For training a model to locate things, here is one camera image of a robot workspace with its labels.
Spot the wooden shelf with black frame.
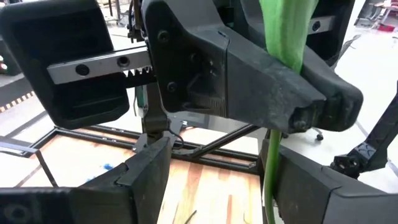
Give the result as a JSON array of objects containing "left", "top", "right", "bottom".
[{"left": 0, "top": 139, "right": 60, "bottom": 189}]

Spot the black aluminium table frame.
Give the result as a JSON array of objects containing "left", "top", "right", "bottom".
[{"left": 29, "top": 124, "right": 264, "bottom": 175}]

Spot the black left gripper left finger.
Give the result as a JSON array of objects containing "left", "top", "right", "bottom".
[{"left": 0, "top": 136, "right": 173, "bottom": 224}]

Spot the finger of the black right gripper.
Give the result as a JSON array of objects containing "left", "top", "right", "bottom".
[
  {"left": 141, "top": 0, "right": 327, "bottom": 134},
  {"left": 229, "top": 0, "right": 364, "bottom": 132}
]

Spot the black diagonal frame strut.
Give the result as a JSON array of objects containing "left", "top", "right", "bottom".
[{"left": 329, "top": 81, "right": 398, "bottom": 180}]

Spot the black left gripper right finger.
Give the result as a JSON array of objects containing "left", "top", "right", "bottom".
[{"left": 260, "top": 139, "right": 398, "bottom": 224}]

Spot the artificial tulip with green leaves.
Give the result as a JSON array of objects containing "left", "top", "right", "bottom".
[{"left": 259, "top": 0, "right": 320, "bottom": 224}]

